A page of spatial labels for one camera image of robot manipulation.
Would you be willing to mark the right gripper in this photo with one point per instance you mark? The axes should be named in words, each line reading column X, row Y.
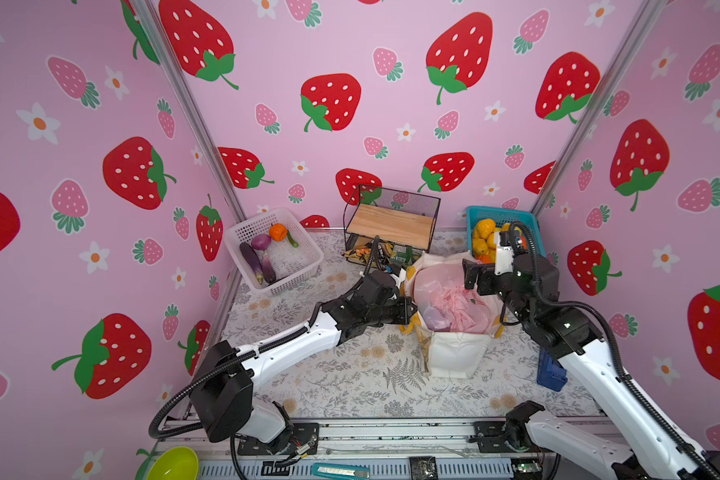
column 488, row 271

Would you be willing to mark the teal plastic basket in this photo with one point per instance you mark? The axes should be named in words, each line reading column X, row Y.
column 500, row 217

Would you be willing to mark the toy yellow lemon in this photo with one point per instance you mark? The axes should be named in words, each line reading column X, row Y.
column 484, row 229

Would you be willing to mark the green plastic bowl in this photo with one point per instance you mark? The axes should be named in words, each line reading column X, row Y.
column 178, row 463

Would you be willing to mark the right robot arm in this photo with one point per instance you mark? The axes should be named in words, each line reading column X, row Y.
column 581, row 340

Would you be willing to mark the white plastic basket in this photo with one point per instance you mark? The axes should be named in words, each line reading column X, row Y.
column 292, row 265

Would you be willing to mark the black wire wooden shelf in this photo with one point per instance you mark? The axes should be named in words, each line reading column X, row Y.
column 390, row 215

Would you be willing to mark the white canvas tote bag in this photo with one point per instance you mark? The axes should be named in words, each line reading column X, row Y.
column 447, row 354

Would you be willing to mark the pink plastic grocery bag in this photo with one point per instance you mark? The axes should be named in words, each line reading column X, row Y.
column 445, row 305

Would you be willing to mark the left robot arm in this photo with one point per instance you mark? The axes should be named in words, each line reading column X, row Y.
column 220, row 400

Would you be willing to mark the blue box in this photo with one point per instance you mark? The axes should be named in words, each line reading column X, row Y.
column 550, row 374

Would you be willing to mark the toy long purple eggplant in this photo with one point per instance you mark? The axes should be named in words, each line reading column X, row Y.
column 252, row 259

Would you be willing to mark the snack bag under shelf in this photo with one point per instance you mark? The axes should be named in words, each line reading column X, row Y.
column 388, row 254

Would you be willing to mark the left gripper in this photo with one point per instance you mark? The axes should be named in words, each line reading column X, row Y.
column 403, row 313

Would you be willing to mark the teal utility knife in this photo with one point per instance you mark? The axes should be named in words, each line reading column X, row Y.
column 340, row 472

